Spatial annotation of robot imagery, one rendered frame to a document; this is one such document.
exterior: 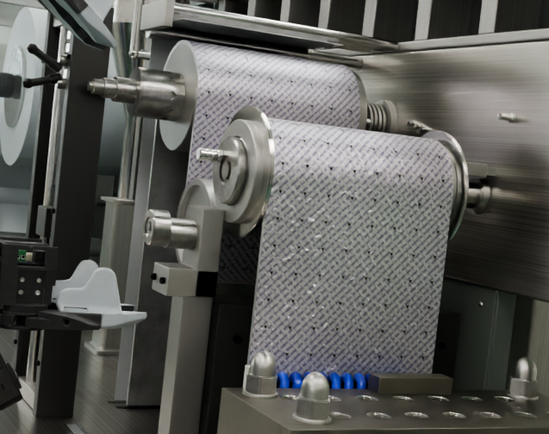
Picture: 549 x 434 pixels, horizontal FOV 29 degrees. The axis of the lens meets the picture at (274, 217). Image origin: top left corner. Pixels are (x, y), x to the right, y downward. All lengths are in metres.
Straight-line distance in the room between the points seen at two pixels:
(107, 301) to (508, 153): 0.53
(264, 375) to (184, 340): 0.16
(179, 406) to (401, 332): 0.27
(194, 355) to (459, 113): 0.47
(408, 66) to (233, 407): 0.64
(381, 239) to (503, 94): 0.26
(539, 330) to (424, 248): 0.34
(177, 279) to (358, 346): 0.22
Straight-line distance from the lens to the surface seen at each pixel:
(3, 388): 1.07
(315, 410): 1.01
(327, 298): 1.20
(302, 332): 1.19
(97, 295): 1.07
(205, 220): 1.20
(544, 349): 1.55
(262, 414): 1.03
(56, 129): 1.52
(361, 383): 1.20
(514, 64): 1.35
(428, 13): 1.54
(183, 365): 1.23
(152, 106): 1.40
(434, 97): 1.48
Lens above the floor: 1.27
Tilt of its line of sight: 3 degrees down
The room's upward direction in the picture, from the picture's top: 6 degrees clockwise
